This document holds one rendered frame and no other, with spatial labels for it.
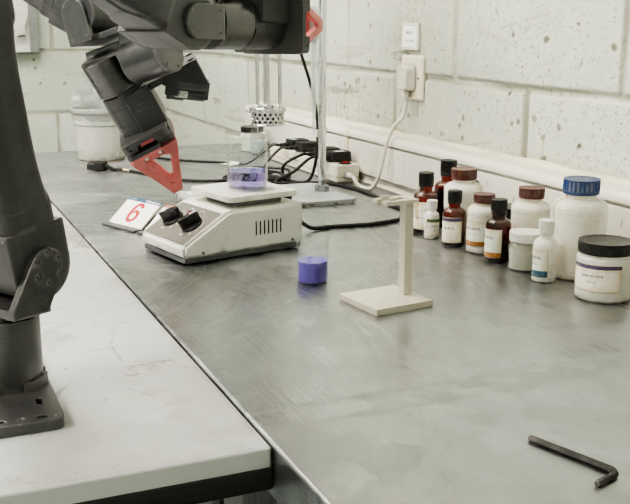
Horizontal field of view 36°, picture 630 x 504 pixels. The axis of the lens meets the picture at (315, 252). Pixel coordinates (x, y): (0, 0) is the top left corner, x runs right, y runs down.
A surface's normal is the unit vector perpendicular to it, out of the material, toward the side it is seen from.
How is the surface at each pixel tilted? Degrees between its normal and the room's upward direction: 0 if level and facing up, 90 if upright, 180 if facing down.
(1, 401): 0
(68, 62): 90
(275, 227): 90
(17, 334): 90
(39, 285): 90
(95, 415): 0
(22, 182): 81
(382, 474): 0
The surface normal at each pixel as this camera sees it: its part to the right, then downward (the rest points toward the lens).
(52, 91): 0.39, 0.21
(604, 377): 0.00, -0.97
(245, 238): 0.59, 0.18
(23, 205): 0.74, -0.08
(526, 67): -0.92, 0.09
